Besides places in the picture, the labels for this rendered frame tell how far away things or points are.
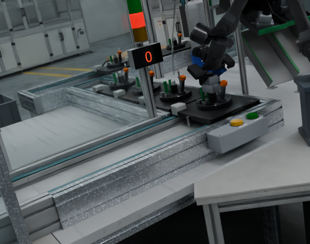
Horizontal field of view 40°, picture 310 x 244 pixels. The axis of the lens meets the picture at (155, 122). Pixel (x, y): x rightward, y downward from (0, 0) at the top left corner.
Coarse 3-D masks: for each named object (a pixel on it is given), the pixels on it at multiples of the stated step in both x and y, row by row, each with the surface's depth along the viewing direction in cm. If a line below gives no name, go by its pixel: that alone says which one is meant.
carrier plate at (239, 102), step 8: (232, 96) 170; (240, 96) 168; (192, 104) 170; (232, 104) 160; (240, 104) 159; (248, 104) 157; (256, 104) 159; (184, 112) 162; (192, 112) 160; (200, 112) 158; (208, 112) 157; (216, 112) 155; (224, 112) 153; (200, 120) 154; (208, 120) 149; (216, 120) 150
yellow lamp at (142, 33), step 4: (136, 28) 152; (140, 28) 152; (144, 28) 153; (136, 32) 153; (140, 32) 153; (144, 32) 153; (136, 36) 154; (140, 36) 153; (144, 36) 154; (136, 40) 154; (140, 40) 154; (144, 40) 154
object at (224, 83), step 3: (219, 81) 157; (222, 81) 154; (225, 81) 154; (219, 84) 156; (222, 84) 154; (225, 84) 154; (222, 87) 155; (225, 87) 156; (222, 90) 156; (225, 90) 156; (222, 93) 156; (222, 96) 157; (222, 99) 158
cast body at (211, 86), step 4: (212, 72) 160; (212, 76) 159; (216, 76) 160; (208, 80) 158; (212, 80) 159; (216, 80) 160; (204, 84) 161; (208, 84) 159; (212, 84) 160; (216, 84) 159; (204, 88) 162; (208, 88) 160; (212, 88) 158; (216, 88) 159; (220, 88) 160; (208, 92) 161; (212, 92) 159
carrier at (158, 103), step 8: (168, 80) 188; (176, 88) 183; (184, 88) 188; (160, 96) 183; (168, 96) 180; (176, 96) 178; (184, 96) 179; (192, 96) 181; (200, 96) 179; (160, 104) 179; (168, 104) 177
